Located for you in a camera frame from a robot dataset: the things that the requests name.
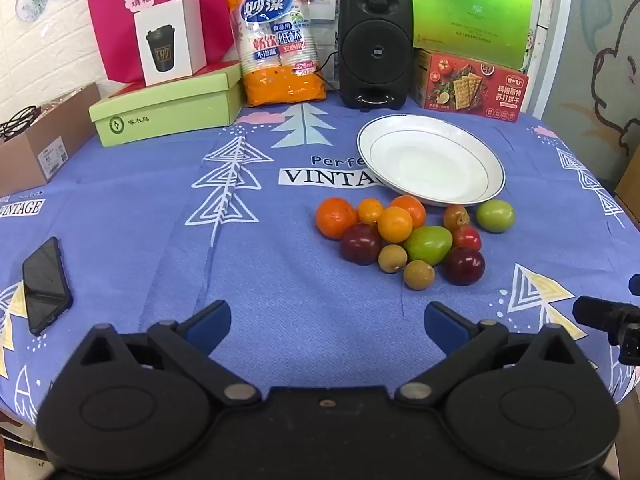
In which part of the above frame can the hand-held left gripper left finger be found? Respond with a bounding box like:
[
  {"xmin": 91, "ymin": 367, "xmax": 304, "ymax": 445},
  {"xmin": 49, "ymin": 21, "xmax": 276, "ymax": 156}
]
[{"xmin": 75, "ymin": 300, "xmax": 261, "ymax": 403}]

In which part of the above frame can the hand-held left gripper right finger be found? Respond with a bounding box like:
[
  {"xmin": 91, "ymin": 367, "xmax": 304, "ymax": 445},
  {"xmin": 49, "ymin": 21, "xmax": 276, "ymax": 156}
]
[{"xmin": 397, "ymin": 301, "xmax": 601, "ymax": 403}]

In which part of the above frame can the brown kiwi fruit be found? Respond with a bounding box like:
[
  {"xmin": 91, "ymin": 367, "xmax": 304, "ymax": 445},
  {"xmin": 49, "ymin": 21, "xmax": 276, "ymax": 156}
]
[{"xmin": 403, "ymin": 260, "xmax": 436, "ymax": 291}]

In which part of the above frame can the small red plum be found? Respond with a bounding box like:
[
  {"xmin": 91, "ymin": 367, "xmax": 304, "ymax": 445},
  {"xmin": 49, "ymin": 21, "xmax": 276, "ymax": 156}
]
[{"xmin": 452, "ymin": 226, "xmax": 483, "ymax": 252}]

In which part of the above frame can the red-yellow plum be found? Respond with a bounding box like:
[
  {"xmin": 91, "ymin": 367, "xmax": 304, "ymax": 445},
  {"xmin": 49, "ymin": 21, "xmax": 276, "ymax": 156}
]
[{"xmin": 443, "ymin": 204, "xmax": 471, "ymax": 231}]

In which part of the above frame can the green plum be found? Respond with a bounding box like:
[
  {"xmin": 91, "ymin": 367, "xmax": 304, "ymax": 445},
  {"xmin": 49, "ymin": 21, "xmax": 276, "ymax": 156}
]
[{"xmin": 475, "ymin": 199, "xmax": 516, "ymax": 233}]

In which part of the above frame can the large orange mandarin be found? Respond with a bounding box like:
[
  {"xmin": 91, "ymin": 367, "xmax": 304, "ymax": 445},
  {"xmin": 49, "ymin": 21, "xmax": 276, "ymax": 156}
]
[{"xmin": 315, "ymin": 197, "xmax": 359, "ymax": 240}]

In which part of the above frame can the white porcelain plate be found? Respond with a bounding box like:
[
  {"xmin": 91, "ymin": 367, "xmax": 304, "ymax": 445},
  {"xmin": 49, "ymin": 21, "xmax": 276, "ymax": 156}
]
[{"xmin": 356, "ymin": 115, "xmax": 507, "ymax": 208}]

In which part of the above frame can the blue printed tablecloth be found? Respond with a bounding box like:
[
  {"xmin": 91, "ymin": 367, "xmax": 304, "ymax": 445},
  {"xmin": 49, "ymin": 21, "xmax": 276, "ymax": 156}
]
[{"xmin": 0, "ymin": 97, "xmax": 640, "ymax": 441}]

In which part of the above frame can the green mango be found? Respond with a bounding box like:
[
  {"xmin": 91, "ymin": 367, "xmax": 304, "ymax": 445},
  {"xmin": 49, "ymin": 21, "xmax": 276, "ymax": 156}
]
[{"xmin": 403, "ymin": 226, "xmax": 454, "ymax": 267}]

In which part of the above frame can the brown longan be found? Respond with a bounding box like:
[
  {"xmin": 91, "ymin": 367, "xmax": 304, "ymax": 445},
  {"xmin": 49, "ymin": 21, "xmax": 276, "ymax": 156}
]
[{"xmin": 378, "ymin": 244, "xmax": 408, "ymax": 274}]

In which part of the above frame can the flat cardboard box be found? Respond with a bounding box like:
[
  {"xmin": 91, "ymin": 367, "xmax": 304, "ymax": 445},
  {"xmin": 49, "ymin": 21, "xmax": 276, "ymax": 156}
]
[{"xmin": 614, "ymin": 142, "xmax": 640, "ymax": 218}]

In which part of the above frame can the yellow-orange mandarin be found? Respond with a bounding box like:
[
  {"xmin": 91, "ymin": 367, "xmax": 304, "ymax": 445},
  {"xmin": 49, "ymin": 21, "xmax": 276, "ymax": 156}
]
[{"xmin": 377, "ymin": 206, "xmax": 414, "ymax": 243}]

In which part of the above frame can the small orange mandarin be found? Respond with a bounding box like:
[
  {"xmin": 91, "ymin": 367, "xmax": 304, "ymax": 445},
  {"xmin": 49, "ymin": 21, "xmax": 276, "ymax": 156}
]
[{"xmin": 356, "ymin": 198, "xmax": 385, "ymax": 226}]

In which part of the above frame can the black smartphone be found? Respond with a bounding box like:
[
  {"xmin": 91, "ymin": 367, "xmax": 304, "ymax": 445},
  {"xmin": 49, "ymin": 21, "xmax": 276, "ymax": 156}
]
[{"xmin": 22, "ymin": 236, "xmax": 74, "ymax": 337}]

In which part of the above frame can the green shoe box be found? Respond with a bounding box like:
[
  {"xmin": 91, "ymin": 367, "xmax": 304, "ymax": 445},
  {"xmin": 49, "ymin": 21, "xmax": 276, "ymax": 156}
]
[{"xmin": 89, "ymin": 62, "xmax": 244, "ymax": 148}]

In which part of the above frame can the red cracker box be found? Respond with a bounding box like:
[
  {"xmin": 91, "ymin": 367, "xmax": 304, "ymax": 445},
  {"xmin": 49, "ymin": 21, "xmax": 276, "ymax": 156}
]
[{"xmin": 412, "ymin": 49, "xmax": 523, "ymax": 123}]

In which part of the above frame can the brown cardboard box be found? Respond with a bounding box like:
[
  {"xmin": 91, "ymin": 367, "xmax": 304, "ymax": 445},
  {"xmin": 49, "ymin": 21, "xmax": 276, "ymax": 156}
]
[{"xmin": 0, "ymin": 82, "xmax": 103, "ymax": 198}]

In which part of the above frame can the black speaker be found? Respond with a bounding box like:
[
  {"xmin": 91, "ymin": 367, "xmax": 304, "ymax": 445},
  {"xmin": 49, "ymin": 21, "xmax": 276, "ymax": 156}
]
[{"xmin": 338, "ymin": 0, "xmax": 415, "ymax": 111}]

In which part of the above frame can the white cup box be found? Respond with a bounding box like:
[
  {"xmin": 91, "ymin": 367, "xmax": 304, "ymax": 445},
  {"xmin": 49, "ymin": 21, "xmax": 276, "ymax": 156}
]
[{"xmin": 134, "ymin": 0, "xmax": 207, "ymax": 87}]

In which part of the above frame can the orange paper cup pack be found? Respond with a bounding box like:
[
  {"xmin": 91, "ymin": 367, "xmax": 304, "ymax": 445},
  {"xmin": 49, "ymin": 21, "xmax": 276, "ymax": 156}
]
[{"xmin": 227, "ymin": 0, "xmax": 327, "ymax": 107}]

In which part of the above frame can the green gift box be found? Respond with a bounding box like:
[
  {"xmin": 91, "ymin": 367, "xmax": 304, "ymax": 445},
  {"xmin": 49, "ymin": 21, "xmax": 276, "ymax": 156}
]
[{"xmin": 410, "ymin": 0, "xmax": 535, "ymax": 73}]

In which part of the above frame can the pink paper bag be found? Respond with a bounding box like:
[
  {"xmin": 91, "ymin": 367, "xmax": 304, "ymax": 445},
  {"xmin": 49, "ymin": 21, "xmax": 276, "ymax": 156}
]
[{"xmin": 81, "ymin": 0, "xmax": 236, "ymax": 83}]

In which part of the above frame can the cartoon wall sticker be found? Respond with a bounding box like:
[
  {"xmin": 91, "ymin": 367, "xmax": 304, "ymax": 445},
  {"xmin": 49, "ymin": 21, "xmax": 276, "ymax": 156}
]
[{"xmin": 592, "ymin": 0, "xmax": 640, "ymax": 156}]

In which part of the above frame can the black cable bundle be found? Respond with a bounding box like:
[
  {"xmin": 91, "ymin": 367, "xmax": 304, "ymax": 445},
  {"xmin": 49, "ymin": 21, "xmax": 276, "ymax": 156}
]
[{"xmin": 0, "ymin": 105, "xmax": 41, "ymax": 141}]

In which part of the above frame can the black speaker cable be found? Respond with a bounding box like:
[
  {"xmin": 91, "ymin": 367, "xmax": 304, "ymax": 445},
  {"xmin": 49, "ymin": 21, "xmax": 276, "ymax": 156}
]
[{"xmin": 320, "ymin": 52, "xmax": 343, "ymax": 93}]

